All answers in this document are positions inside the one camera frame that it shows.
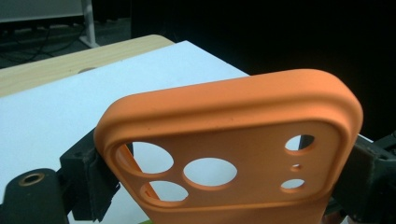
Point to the orange phone case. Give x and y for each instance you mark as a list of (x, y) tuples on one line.
[(233, 109)]

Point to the white table frame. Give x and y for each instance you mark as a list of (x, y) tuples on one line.
[(88, 28)]

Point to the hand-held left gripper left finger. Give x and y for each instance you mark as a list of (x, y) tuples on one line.
[(84, 174)]

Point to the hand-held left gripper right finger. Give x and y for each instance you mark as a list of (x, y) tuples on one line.
[(367, 180)]

